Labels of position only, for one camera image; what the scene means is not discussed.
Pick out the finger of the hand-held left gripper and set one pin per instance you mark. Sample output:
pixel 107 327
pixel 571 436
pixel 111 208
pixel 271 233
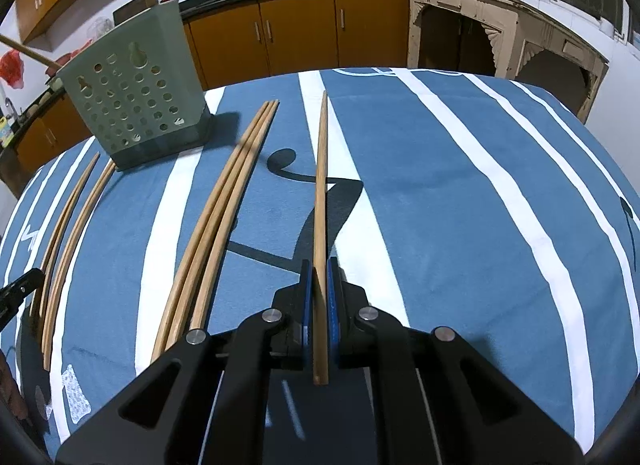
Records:
pixel 20 286

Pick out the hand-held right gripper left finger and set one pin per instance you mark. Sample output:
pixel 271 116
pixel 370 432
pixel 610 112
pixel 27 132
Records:
pixel 305 295

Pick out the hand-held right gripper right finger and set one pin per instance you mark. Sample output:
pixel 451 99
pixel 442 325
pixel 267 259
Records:
pixel 334 305

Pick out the three wooden chopsticks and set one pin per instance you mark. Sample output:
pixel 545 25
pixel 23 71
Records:
pixel 202 225

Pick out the green perforated utensil holder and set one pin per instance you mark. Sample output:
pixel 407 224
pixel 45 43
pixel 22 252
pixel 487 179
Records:
pixel 170 45

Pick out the person's left forearm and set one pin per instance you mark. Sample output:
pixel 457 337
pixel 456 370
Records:
pixel 10 385

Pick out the orange side cabinet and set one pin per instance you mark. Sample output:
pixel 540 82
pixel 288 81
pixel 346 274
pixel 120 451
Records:
pixel 45 132

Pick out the yellow packet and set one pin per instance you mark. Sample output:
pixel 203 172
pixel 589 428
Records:
pixel 5 131

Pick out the blue white striped tablecloth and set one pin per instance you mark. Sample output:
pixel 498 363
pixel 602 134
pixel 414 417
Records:
pixel 450 195

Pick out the metal faucet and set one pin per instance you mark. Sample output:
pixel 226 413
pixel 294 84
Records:
pixel 11 107

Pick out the red plastic bag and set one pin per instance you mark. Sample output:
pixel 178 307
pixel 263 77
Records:
pixel 11 67

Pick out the orange base cabinet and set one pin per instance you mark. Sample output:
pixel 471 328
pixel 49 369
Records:
pixel 300 30

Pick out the white plastic bag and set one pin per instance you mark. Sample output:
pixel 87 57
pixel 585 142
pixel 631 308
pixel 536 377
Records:
pixel 101 30

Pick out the dark panel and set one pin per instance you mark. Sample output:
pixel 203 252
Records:
pixel 127 15

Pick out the beige carved cabinet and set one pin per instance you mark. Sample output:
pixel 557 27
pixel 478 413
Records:
pixel 520 20

